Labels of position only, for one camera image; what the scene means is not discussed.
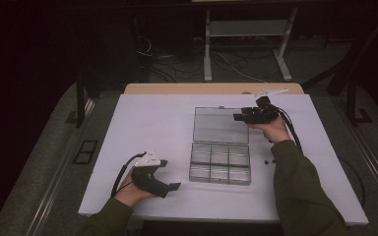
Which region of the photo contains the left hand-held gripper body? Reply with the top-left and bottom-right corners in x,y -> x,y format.
131,149 -> 171,199

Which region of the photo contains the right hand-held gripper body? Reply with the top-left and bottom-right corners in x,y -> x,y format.
242,88 -> 289,125

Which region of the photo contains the clear plastic compartment box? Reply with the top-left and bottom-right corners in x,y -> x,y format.
189,106 -> 252,187

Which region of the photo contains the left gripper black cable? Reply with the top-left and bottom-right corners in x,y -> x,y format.
110,151 -> 147,199

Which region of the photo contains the black floor socket plate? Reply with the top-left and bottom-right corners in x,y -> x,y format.
73,140 -> 99,165

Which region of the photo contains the white metal shelf stand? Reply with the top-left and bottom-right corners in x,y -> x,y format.
203,8 -> 298,83

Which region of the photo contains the person's right hand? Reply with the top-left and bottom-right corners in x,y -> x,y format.
249,117 -> 291,145

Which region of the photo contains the black cable loop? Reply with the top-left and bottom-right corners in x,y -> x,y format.
338,156 -> 366,208

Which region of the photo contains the person's left hand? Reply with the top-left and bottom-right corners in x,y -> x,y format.
113,170 -> 157,208

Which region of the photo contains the black metal stand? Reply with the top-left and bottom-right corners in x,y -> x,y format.
301,13 -> 378,127
66,70 -> 96,129

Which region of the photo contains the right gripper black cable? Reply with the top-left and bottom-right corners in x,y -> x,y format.
276,107 -> 304,155

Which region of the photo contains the wooden table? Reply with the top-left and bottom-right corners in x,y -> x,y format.
123,82 -> 305,96

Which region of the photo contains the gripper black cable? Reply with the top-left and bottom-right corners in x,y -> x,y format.
276,107 -> 304,155
110,151 -> 147,199

